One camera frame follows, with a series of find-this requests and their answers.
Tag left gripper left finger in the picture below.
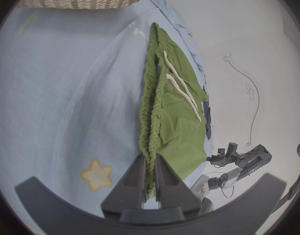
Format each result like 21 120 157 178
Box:
101 153 147 211

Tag black cable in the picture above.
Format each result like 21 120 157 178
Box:
220 180 236 198

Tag dark blue T-shirt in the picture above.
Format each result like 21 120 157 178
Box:
202 86 213 141

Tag green shorts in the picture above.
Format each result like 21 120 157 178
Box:
139 22 210 200

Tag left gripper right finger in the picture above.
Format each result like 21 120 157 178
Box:
155 153 202 211

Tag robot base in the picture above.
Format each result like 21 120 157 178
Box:
189 174 214 211

